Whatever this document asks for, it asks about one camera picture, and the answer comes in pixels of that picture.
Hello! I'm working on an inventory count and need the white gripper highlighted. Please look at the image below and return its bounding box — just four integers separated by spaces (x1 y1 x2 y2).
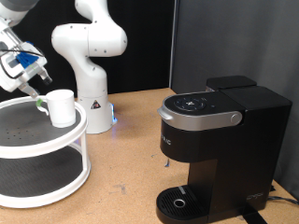
0 60 53 99

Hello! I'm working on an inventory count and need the white mug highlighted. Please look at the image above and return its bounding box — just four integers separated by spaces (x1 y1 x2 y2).
36 89 78 129

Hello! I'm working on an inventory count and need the silver Keurig handle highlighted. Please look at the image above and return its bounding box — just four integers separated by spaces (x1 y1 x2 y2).
157 105 243 132

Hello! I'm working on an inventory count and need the black Keurig brew head lid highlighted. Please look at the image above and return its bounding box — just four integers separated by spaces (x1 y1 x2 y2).
163 91 247 118

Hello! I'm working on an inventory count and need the black Keurig drip tray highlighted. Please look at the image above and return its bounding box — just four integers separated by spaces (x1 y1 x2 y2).
156 185 208 224

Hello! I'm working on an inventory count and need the black Keurig coffee machine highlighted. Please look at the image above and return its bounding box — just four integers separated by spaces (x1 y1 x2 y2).
155 74 293 224

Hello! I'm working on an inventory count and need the white two-tier turntable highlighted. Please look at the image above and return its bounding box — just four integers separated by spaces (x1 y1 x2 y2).
0 94 92 209

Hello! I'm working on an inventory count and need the black tape strip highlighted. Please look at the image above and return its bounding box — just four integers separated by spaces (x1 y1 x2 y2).
239 203 269 224

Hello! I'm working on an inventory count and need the black robot wrist cable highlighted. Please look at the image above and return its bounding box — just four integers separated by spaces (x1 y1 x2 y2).
0 48 45 80

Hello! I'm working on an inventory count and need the black Keurig power cable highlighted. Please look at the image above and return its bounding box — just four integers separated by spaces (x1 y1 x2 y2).
267 195 299 206

